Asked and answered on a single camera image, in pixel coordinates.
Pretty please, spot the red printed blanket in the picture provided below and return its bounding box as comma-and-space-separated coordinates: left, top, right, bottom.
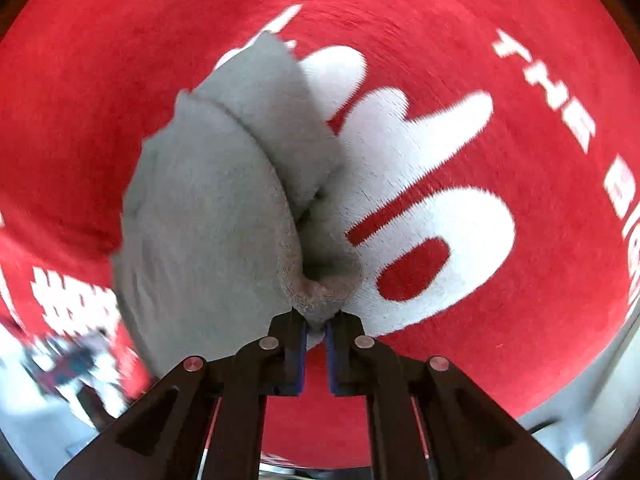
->
0, 0, 640, 470

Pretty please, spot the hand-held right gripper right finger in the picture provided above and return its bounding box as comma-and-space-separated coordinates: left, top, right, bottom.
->
324, 311, 576, 480

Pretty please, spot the grey sweater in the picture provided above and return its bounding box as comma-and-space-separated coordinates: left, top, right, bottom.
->
111, 30, 364, 378

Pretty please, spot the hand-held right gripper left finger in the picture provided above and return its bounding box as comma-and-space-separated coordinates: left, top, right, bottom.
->
52, 310, 308, 480

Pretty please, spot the pile of patterned clothes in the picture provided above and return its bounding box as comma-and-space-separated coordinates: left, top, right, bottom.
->
20, 327, 131, 428

